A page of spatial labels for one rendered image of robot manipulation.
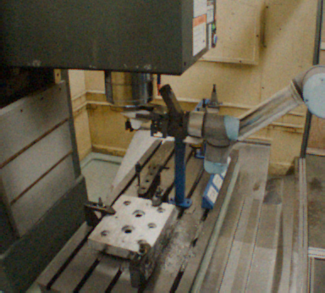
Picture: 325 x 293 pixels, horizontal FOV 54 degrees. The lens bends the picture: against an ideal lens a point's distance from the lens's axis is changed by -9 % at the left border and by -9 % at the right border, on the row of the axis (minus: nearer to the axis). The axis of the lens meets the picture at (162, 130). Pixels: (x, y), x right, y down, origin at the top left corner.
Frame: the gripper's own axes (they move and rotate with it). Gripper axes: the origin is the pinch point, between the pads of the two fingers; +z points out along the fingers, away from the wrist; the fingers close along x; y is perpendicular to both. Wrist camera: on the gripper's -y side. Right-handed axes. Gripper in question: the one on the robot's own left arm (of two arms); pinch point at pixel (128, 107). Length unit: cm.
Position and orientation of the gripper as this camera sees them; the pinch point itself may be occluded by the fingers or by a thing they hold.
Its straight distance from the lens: 111.2
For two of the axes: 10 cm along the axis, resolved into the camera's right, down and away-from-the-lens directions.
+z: -9.7, -1.4, 2.2
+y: -0.4, 9.0, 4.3
